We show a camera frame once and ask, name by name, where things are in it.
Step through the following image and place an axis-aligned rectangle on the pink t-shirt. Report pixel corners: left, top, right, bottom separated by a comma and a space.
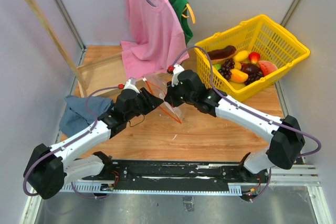
121, 0, 189, 78

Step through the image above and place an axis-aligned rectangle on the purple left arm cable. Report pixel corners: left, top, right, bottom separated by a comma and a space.
23, 84, 124, 197

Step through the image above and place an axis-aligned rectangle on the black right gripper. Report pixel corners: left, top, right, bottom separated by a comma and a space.
164, 79, 196, 108

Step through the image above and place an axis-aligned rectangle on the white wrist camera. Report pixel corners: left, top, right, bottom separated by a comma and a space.
167, 64, 185, 87
118, 78, 140, 93

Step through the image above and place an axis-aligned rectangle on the green t-shirt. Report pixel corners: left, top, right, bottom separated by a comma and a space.
168, 0, 193, 44

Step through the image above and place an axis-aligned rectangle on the yellow round fruit toy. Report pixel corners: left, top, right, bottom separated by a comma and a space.
234, 61, 242, 70

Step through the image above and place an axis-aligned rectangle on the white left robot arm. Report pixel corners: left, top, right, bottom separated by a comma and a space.
23, 88, 163, 199

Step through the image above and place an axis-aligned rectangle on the dark purple grape bunch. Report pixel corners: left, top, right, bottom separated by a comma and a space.
218, 58, 235, 81

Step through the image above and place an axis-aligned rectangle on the watermelon slice toy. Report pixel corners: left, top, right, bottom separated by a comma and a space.
258, 60, 278, 76

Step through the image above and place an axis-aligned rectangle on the dark purple eggplant toy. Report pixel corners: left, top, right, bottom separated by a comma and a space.
241, 63, 261, 75

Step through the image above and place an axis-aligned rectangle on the yellow lemon toy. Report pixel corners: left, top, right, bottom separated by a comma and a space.
233, 50, 249, 62

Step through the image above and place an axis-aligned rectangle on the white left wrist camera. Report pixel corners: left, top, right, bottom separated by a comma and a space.
118, 78, 140, 93

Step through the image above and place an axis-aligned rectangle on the yellow plastic basket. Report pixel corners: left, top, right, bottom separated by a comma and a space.
194, 14, 310, 101

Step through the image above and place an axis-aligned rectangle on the clear zip top bag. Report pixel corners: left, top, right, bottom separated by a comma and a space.
142, 71, 184, 124

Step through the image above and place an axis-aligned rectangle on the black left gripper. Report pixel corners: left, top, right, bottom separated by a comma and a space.
125, 87, 164, 121

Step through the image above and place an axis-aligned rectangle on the green custard apple toy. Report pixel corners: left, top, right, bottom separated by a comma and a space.
213, 63, 222, 70

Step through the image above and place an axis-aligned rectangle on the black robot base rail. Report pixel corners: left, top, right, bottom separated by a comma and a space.
74, 159, 269, 196

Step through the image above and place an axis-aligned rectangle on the blue cloth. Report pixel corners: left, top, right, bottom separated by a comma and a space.
59, 95, 113, 137

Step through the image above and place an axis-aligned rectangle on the orange yellow mango toy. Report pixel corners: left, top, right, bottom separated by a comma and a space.
230, 69, 249, 83

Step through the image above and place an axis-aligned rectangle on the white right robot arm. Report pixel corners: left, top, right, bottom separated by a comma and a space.
164, 66, 305, 182

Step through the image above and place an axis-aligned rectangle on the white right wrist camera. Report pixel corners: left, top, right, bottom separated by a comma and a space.
167, 64, 185, 87

